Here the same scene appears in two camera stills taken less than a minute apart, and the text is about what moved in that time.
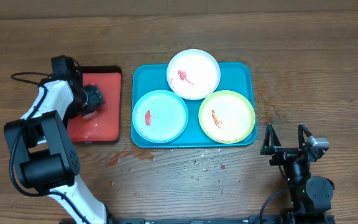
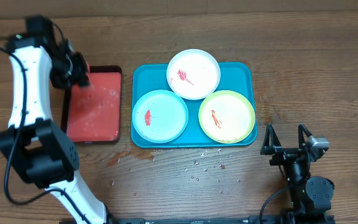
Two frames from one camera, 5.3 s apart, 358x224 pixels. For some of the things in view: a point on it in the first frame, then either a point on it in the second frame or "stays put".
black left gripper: (94, 97) -> (79, 76)
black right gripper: (270, 145) stays put
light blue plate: (160, 116) stays put
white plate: (193, 74) stays put
